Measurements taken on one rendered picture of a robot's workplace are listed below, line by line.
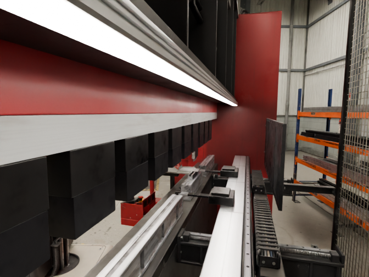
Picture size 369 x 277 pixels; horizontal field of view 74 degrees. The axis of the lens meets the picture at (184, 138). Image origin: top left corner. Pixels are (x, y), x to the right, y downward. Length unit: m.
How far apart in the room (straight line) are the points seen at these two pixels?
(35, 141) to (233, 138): 2.19
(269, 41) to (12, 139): 2.35
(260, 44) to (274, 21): 0.22
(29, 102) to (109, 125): 0.21
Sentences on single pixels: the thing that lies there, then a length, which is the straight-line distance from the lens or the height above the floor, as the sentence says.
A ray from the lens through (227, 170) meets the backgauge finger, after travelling 1.60.
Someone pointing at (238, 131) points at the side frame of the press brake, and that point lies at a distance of 2.47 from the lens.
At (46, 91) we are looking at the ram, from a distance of 0.43.
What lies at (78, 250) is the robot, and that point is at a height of 0.28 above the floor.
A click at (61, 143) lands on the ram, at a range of 0.45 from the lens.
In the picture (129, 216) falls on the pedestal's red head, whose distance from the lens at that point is 1.69.
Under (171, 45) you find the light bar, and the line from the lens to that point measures 0.32.
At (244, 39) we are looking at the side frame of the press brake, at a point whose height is 2.07.
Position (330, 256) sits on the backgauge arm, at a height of 0.86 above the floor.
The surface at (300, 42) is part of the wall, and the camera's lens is 9.97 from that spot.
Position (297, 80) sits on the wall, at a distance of 9.74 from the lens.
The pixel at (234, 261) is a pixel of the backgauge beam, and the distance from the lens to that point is 0.77.
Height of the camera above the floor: 1.40
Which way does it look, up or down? 6 degrees down
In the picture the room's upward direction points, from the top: straight up
